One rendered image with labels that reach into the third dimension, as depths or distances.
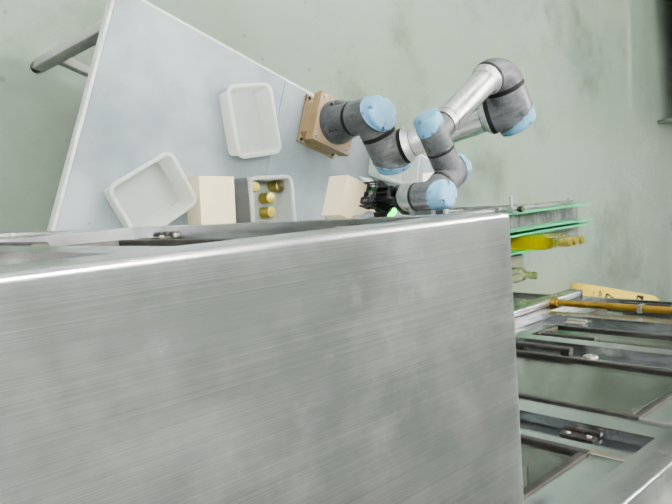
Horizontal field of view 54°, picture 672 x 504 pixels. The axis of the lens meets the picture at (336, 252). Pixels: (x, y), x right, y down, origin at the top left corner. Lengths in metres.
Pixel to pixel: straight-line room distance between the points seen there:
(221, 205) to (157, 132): 0.27
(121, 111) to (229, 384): 1.57
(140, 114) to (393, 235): 1.51
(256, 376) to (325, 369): 0.06
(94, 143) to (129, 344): 1.53
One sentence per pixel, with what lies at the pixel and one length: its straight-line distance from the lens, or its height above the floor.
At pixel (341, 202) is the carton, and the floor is 1.12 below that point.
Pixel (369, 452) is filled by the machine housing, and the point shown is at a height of 2.13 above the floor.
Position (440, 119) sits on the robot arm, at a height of 1.44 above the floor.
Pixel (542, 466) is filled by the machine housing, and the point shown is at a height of 1.97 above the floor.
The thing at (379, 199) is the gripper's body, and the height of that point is 1.25.
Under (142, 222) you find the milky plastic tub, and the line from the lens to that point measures 1.93.
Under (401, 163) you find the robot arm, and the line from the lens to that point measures 2.16.
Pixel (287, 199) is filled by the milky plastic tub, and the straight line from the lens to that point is 2.13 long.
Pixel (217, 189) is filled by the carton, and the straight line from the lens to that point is 1.97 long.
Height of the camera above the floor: 2.47
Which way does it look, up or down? 47 degrees down
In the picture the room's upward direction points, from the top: 91 degrees clockwise
